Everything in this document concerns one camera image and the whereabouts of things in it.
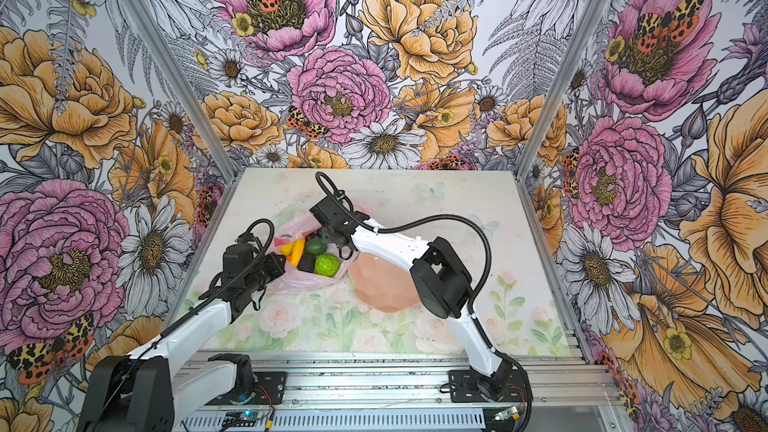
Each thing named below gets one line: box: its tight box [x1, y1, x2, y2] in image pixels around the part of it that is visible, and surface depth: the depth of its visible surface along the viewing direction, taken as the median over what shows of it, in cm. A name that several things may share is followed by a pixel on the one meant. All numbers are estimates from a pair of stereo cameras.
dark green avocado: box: [305, 237, 327, 256], surface depth 97 cm
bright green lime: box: [314, 253, 340, 277], surface depth 92 cm
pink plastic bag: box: [267, 212, 360, 293], surface depth 89 cm
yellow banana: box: [290, 237, 305, 267], surface depth 93 cm
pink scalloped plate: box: [348, 253, 420, 313], surface depth 92 cm
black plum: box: [297, 252, 316, 273], surface depth 93 cm
